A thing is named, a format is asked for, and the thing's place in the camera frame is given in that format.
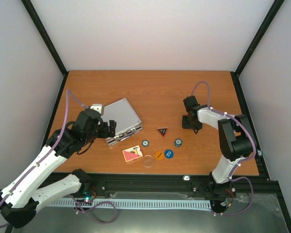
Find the light blue cable duct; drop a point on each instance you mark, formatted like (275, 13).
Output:
(134, 204)

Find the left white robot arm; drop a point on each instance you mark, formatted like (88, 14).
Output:
(24, 198)

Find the pink yellow card deck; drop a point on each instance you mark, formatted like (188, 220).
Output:
(132, 153)

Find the aluminium poker case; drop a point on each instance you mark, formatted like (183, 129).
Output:
(127, 121)

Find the black aluminium frame rail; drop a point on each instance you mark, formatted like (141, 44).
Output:
(196, 187)

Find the orange big blind button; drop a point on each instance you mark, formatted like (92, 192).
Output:
(159, 155)

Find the blue green chip stack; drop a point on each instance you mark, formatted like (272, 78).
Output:
(178, 142)

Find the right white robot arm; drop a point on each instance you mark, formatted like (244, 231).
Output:
(235, 140)

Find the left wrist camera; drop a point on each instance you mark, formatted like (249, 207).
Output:
(98, 107)

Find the clear round dealer button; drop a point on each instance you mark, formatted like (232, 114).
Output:
(148, 161)

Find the triangular all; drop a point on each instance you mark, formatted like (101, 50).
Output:
(162, 131)

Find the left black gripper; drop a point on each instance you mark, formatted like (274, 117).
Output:
(112, 127)

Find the blue small blind button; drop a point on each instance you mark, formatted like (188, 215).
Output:
(169, 154)

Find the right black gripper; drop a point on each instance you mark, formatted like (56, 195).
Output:
(185, 125)

